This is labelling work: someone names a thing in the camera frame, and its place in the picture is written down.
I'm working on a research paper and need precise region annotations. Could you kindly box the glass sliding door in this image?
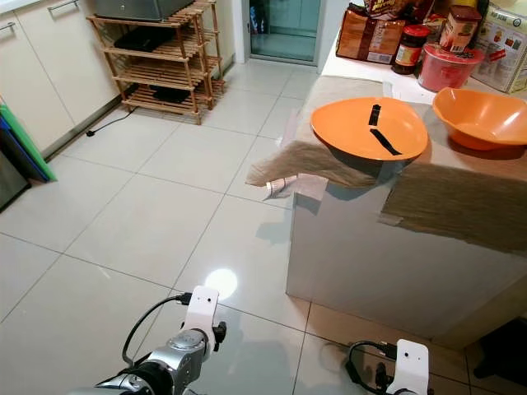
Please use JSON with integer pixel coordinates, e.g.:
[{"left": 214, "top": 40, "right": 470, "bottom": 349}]
[{"left": 250, "top": 0, "right": 322, "bottom": 63}]

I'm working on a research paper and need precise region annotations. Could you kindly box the red-lidded sauce jar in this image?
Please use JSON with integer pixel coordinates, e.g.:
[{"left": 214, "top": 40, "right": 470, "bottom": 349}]
[{"left": 393, "top": 24, "right": 431, "bottom": 76}]

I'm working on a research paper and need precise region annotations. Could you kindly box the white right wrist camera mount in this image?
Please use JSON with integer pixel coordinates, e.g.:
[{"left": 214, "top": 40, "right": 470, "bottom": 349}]
[{"left": 387, "top": 338, "right": 431, "bottom": 395}]

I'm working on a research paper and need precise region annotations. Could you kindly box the large pale labelled container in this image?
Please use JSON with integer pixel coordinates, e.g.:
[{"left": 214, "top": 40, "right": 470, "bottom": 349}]
[{"left": 473, "top": 4, "right": 527, "bottom": 93}]

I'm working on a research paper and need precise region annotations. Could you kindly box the white floor cabinet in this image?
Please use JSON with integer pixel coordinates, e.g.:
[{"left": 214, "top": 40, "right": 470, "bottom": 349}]
[{"left": 0, "top": 0, "right": 124, "bottom": 157}]

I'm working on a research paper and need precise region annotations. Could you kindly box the dark grey appliance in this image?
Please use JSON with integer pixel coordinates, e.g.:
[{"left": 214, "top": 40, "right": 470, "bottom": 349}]
[{"left": 0, "top": 148, "right": 30, "bottom": 208}]

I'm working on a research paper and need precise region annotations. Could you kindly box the green board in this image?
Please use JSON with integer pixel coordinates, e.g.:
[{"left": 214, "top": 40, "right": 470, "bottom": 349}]
[{"left": 4, "top": 99, "right": 57, "bottom": 180}]

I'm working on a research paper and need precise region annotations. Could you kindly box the wooden slatted rack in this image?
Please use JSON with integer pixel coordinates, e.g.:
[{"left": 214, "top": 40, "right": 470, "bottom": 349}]
[{"left": 86, "top": 0, "right": 225, "bottom": 124}]

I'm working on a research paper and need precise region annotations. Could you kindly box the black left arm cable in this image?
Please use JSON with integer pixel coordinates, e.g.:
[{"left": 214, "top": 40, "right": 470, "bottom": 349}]
[{"left": 122, "top": 292, "right": 193, "bottom": 367}]

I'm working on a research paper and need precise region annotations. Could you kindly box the small black item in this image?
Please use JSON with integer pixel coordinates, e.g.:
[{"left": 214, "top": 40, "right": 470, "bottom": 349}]
[{"left": 152, "top": 86, "right": 194, "bottom": 105}]

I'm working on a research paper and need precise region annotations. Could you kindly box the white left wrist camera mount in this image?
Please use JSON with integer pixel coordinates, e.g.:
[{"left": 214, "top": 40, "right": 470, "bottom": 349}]
[{"left": 183, "top": 286, "right": 221, "bottom": 346}]

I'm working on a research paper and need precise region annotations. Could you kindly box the blue board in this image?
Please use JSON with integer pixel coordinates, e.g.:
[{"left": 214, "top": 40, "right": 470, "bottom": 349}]
[{"left": 0, "top": 103, "right": 50, "bottom": 182}]

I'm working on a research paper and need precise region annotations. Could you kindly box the grey appliance on rack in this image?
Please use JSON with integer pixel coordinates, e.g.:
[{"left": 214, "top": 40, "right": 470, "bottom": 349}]
[{"left": 93, "top": 0, "right": 192, "bottom": 22}]

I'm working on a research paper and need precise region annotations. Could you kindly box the brown snack bag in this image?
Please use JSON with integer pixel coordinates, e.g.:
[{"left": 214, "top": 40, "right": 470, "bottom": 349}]
[
  {"left": 335, "top": 4, "right": 375, "bottom": 60},
  {"left": 366, "top": 16, "right": 408, "bottom": 64}
]

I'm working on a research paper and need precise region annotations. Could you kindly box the orange plastic bowl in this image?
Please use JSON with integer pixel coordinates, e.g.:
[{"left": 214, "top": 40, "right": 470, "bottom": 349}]
[{"left": 432, "top": 86, "right": 527, "bottom": 151}]

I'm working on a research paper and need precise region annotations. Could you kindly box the brown canister with red lid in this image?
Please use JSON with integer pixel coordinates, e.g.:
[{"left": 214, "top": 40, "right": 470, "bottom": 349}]
[{"left": 438, "top": 5, "right": 483, "bottom": 54}]

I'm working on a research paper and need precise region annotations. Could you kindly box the orange plastic plate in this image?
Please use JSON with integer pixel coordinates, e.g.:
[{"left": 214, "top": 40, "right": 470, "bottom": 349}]
[{"left": 310, "top": 96, "right": 429, "bottom": 162}]

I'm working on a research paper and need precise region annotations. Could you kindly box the black floor power cable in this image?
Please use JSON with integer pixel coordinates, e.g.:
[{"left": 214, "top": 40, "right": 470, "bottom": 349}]
[{"left": 86, "top": 105, "right": 137, "bottom": 137}]

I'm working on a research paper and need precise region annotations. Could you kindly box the long black tape strip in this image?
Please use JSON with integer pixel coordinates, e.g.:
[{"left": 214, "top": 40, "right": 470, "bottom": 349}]
[{"left": 370, "top": 128, "right": 403, "bottom": 156}]

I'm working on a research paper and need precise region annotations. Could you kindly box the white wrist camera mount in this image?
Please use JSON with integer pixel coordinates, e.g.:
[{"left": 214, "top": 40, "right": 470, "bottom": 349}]
[
  {"left": 387, "top": 338, "right": 431, "bottom": 395},
  {"left": 183, "top": 286, "right": 221, "bottom": 346}
]

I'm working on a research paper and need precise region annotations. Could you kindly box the red plastic container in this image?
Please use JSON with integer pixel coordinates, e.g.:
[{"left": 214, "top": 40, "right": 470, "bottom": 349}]
[{"left": 417, "top": 43, "right": 485, "bottom": 93}]

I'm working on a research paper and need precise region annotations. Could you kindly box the black tray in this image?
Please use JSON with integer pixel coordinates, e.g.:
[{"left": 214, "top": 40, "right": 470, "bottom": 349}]
[{"left": 114, "top": 27, "right": 178, "bottom": 53}]

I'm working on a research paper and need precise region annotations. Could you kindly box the brown table cloth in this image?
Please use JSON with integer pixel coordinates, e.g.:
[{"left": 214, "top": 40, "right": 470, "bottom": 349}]
[{"left": 245, "top": 76, "right": 527, "bottom": 254}]

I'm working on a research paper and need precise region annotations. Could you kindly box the red snack packet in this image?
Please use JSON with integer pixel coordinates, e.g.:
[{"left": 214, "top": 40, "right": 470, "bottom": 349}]
[{"left": 362, "top": 0, "right": 421, "bottom": 19}]

